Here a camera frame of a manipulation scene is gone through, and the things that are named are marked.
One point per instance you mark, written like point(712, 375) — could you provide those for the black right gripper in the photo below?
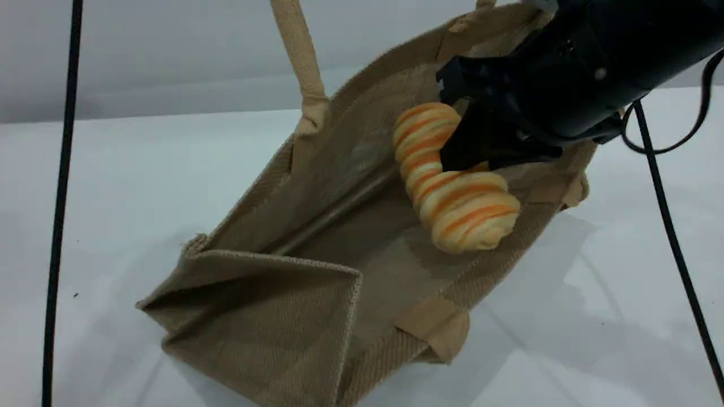
point(537, 96)

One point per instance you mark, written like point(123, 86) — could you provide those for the long orange striped bread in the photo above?
point(464, 209)

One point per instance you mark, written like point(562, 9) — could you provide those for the brown jute tote bag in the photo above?
point(317, 226)

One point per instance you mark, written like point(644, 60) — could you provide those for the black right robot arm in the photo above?
point(639, 39)

